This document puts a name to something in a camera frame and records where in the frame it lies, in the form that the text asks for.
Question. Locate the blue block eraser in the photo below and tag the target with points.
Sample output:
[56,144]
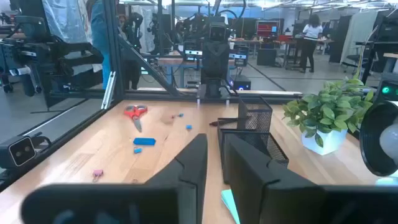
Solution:
[144,141]

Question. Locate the background robot base white label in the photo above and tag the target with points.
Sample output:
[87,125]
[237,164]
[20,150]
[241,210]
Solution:
[192,51]
[239,56]

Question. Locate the red screen monitor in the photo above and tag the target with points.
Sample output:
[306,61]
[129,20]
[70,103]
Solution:
[267,28]

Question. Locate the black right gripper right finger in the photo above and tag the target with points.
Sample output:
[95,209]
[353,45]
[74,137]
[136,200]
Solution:
[255,186]

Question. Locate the dark brown pen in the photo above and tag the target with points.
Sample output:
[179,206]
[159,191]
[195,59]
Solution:
[224,122]

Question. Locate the black partition panel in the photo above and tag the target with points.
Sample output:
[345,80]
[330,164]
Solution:
[340,37]

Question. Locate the black control box green lights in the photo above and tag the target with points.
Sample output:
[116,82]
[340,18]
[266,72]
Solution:
[387,90]

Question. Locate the small blue clip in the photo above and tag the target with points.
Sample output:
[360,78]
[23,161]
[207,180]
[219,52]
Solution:
[188,127]

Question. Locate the teal sticky note pad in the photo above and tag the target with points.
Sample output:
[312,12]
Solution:
[230,202]

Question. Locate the black mesh desk organizer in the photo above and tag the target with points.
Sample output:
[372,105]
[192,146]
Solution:
[253,115]

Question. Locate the person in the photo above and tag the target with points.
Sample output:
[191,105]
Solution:
[311,40]

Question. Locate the background black robot station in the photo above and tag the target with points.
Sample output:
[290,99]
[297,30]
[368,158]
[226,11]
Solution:
[37,56]

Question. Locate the small black computer purple light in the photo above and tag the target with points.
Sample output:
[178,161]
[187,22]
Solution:
[242,83]

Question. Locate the green plant in white pot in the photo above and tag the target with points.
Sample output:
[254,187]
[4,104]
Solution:
[326,115]

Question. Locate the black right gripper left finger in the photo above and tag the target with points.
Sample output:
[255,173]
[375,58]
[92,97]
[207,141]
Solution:
[186,174]

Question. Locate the black office chair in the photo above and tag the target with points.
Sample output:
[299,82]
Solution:
[354,59]

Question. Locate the blue binder clip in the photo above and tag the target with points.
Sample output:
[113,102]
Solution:
[178,115]
[137,150]

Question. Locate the pink binder clip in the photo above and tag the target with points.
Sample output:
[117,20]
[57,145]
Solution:
[98,173]

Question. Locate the silver aluminium bracket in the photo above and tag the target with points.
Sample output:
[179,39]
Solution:
[109,90]

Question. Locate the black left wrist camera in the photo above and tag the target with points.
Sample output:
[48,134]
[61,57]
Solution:
[217,32]

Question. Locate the black table-level camera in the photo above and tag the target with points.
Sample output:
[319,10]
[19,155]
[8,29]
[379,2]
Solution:
[18,152]

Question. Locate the blue and clear plastic sheeting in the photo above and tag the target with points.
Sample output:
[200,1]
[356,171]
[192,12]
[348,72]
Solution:
[71,25]

